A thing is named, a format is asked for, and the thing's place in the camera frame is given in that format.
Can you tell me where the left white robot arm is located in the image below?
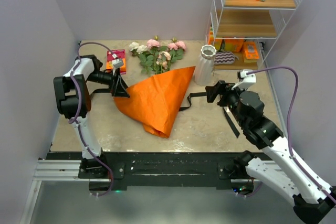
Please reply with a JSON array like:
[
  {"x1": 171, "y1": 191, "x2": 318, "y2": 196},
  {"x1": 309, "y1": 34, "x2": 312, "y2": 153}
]
[{"x1": 53, "y1": 54, "x2": 130, "y2": 178}]

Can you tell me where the orange box bottom shelf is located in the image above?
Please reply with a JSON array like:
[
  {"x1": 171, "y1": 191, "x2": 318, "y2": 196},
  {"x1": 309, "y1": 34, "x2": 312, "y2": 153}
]
[{"x1": 206, "y1": 31, "x2": 244, "y2": 52}]

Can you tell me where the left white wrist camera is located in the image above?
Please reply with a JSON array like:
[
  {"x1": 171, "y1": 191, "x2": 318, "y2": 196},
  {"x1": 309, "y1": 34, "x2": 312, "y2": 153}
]
[{"x1": 111, "y1": 58, "x2": 124, "y2": 70}]

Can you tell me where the yellow orange packet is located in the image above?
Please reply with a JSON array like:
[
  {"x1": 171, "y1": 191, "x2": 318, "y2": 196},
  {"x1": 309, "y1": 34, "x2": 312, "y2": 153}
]
[{"x1": 242, "y1": 41, "x2": 260, "y2": 63}]

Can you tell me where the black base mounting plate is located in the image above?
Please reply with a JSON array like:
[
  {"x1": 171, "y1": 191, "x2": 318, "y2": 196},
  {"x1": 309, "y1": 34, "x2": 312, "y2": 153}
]
[{"x1": 47, "y1": 152, "x2": 295, "y2": 192}]

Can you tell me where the black ribbon with gold text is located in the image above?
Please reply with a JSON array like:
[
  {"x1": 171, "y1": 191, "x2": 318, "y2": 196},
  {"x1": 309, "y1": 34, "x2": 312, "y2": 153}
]
[{"x1": 89, "y1": 88, "x2": 241, "y2": 138}]

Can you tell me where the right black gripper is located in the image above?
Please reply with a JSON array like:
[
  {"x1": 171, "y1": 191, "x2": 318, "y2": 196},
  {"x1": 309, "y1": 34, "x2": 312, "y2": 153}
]
[{"x1": 205, "y1": 80, "x2": 248, "y2": 127}]

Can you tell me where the orange paper flower wrap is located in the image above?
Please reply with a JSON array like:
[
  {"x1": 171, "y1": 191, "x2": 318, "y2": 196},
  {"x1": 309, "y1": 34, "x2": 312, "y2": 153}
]
[{"x1": 114, "y1": 66, "x2": 195, "y2": 138}]

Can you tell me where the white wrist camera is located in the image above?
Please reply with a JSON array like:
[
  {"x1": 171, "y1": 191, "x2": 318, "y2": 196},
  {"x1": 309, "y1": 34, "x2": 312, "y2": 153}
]
[
  {"x1": 231, "y1": 69, "x2": 256, "y2": 90},
  {"x1": 111, "y1": 58, "x2": 124, "y2": 70}
]

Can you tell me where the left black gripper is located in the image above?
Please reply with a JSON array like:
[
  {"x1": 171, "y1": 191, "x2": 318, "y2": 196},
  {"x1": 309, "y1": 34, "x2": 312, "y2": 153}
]
[{"x1": 87, "y1": 67, "x2": 130, "y2": 98}]

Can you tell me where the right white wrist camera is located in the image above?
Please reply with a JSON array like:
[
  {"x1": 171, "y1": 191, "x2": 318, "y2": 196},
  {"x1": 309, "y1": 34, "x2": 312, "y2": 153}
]
[{"x1": 231, "y1": 69, "x2": 256, "y2": 90}]

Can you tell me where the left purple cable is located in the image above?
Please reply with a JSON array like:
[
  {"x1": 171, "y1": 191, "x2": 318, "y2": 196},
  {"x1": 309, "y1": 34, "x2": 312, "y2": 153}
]
[{"x1": 68, "y1": 41, "x2": 118, "y2": 197}]

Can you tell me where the white faceted ceramic vase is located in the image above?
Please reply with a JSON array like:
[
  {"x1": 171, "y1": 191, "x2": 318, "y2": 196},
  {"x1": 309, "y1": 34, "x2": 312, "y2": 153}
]
[{"x1": 194, "y1": 45, "x2": 216, "y2": 86}]

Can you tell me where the artificial rose bouquet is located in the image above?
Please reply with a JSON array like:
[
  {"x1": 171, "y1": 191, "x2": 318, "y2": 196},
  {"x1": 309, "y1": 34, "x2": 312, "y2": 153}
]
[{"x1": 129, "y1": 36, "x2": 186, "y2": 75}]

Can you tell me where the white wire shelf rack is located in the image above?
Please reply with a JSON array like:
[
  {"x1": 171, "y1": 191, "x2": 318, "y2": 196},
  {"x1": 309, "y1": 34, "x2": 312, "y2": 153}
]
[{"x1": 206, "y1": 0, "x2": 303, "y2": 70}]

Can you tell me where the aluminium rail frame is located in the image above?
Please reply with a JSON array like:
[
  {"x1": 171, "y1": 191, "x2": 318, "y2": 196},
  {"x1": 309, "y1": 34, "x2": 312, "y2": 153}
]
[{"x1": 19, "y1": 140, "x2": 322, "y2": 224}]

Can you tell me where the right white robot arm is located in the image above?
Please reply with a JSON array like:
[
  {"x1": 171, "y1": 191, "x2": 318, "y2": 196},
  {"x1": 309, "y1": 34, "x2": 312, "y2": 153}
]
[{"x1": 205, "y1": 81, "x2": 335, "y2": 223}]

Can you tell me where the pink orange candy box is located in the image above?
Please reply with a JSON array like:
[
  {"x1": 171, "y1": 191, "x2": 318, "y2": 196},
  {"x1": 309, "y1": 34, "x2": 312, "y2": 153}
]
[{"x1": 106, "y1": 49, "x2": 127, "y2": 74}]

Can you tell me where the striped purple grey sleep mask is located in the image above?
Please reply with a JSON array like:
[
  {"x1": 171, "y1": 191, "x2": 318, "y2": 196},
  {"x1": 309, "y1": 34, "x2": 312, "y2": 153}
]
[{"x1": 214, "y1": 51, "x2": 239, "y2": 65}]

